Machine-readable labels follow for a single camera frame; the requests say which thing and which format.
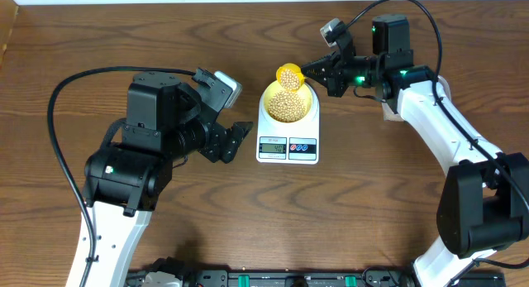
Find yellow measuring scoop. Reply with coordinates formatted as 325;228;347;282
276;63;305;92

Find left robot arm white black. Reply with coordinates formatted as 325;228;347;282
67;69;253;286

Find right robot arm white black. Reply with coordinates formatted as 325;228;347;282
301;14;528;286

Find white digital kitchen scale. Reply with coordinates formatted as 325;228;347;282
255;85;320;165

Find yellow plastic bowl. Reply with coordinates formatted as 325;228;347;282
263;81;312;123

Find soybeans in bowl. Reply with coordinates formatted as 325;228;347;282
268;91;307;122

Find clear plastic container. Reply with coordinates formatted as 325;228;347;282
381;76;452;122

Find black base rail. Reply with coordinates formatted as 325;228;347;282
123;256;506;287

